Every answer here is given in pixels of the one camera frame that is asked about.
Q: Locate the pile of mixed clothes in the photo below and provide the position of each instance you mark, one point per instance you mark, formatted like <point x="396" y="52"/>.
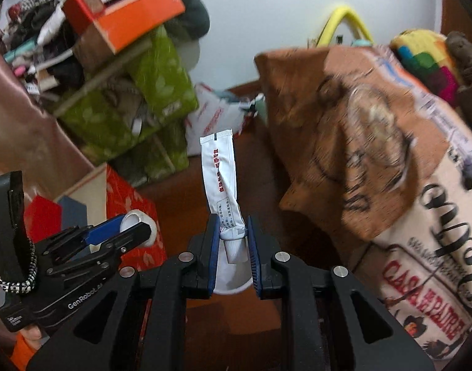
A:
<point x="31" y="38"/>

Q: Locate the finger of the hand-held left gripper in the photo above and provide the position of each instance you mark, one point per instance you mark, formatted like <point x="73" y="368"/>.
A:
<point x="137" y="234"/>
<point x="104" y="231"/>

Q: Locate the white squeezed tube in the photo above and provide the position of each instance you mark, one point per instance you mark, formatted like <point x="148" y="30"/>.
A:
<point x="218" y="170"/>

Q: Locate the white plastic bag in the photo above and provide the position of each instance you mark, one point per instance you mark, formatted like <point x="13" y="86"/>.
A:
<point x="212" y="119"/>

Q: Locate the white round cup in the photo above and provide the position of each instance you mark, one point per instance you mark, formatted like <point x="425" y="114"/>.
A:
<point x="228" y="284"/>

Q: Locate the multicolour knitted blanket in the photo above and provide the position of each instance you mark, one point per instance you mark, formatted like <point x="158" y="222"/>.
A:
<point x="421" y="58"/>

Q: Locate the green leaf-print box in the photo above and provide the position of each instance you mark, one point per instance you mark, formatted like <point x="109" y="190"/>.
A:
<point x="96" y="131"/>
<point x="162" y="154"/>
<point x="162" y="73"/>

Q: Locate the large orange box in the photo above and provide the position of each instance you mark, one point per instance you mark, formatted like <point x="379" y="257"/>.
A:
<point x="139" y="19"/>

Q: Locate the yellow hoop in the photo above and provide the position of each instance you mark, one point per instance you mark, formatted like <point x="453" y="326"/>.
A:
<point x="342" y="8"/>

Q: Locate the small red box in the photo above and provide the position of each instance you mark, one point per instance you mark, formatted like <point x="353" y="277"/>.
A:
<point x="81" y="7"/>

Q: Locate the small teal object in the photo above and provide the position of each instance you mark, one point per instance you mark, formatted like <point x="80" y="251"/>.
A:
<point x="361" y="42"/>

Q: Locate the plain red packet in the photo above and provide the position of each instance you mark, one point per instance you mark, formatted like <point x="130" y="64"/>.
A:
<point x="42" y="216"/>

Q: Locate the brown cream printed cushion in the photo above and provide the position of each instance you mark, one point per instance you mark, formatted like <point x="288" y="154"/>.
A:
<point x="336" y="143"/>

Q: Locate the white tape roll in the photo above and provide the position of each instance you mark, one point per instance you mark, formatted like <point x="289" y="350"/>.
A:
<point x="153" y="235"/>

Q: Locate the grey blue packet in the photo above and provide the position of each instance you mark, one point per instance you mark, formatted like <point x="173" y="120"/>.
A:
<point x="75" y="210"/>

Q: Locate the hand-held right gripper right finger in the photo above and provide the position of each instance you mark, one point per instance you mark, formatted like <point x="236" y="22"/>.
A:
<point x="253" y="257"/>

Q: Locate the dark grey cushion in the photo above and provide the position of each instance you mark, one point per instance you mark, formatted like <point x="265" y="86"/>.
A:
<point x="189" y="7"/>

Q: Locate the red floral box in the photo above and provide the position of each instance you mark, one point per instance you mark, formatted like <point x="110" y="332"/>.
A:
<point x="122" y="197"/>

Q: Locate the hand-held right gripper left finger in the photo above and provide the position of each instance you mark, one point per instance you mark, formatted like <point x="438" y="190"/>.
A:
<point x="212" y="257"/>

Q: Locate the pink satin cloth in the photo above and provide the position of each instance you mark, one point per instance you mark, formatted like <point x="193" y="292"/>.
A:
<point x="23" y="135"/>

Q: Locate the brown plush toy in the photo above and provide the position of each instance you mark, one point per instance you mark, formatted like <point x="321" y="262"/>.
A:
<point x="465" y="58"/>

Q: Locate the wooden slat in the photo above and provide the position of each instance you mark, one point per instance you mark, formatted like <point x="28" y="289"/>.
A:
<point x="104" y="79"/>

